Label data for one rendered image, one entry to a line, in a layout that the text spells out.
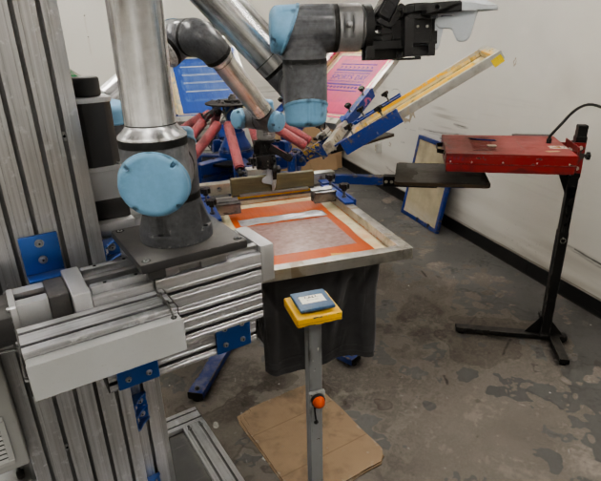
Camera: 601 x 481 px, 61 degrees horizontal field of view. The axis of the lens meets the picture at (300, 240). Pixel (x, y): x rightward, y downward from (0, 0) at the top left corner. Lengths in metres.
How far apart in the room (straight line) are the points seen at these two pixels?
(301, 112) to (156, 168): 0.26
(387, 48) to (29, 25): 0.65
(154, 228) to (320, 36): 0.49
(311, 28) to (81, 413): 1.04
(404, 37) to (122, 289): 0.69
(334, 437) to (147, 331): 1.53
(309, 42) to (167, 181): 0.32
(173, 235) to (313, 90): 0.40
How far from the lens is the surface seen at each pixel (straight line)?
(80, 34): 6.07
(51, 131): 1.13
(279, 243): 1.80
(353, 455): 2.29
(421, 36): 0.91
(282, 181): 2.13
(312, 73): 0.87
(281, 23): 0.86
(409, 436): 2.42
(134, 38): 0.86
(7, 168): 1.14
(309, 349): 1.46
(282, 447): 2.33
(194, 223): 1.04
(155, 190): 0.87
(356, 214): 1.99
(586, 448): 2.60
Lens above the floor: 1.65
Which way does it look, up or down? 23 degrees down
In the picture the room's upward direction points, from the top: 2 degrees counter-clockwise
